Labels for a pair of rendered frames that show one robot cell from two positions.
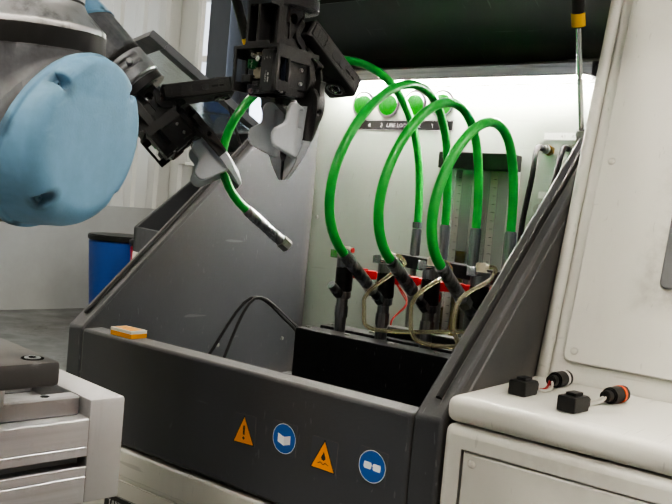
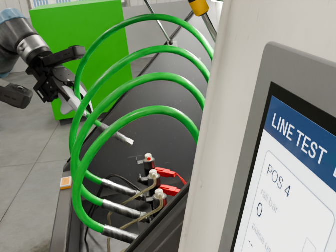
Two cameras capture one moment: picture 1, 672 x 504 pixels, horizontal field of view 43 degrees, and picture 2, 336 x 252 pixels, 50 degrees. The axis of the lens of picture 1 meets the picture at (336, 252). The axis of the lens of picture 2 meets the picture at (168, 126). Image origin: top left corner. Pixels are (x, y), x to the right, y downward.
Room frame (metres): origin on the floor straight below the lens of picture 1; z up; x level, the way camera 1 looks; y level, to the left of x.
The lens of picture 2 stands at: (0.82, -0.59, 1.50)
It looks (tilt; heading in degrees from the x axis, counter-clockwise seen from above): 23 degrees down; 44
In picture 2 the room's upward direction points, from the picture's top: 6 degrees counter-clockwise
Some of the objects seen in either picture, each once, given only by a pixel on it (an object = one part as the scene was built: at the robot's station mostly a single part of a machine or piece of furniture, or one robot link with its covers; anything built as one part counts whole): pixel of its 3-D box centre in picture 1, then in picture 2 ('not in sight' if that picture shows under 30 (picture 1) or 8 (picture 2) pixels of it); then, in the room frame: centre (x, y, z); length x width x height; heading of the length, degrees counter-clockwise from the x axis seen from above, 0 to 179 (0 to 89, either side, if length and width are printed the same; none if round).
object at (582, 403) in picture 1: (595, 397); not in sight; (0.92, -0.30, 0.99); 0.12 x 0.02 x 0.02; 133
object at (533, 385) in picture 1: (542, 382); not in sight; (0.98, -0.26, 0.99); 0.12 x 0.02 x 0.02; 138
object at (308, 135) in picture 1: (304, 104); not in sight; (1.01, 0.05, 1.29); 0.05 x 0.02 x 0.09; 52
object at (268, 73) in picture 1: (281, 50); not in sight; (1.01, 0.08, 1.35); 0.09 x 0.08 x 0.12; 142
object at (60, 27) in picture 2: not in sight; (88, 58); (3.37, 3.11, 0.65); 0.95 x 0.86 x 1.30; 143
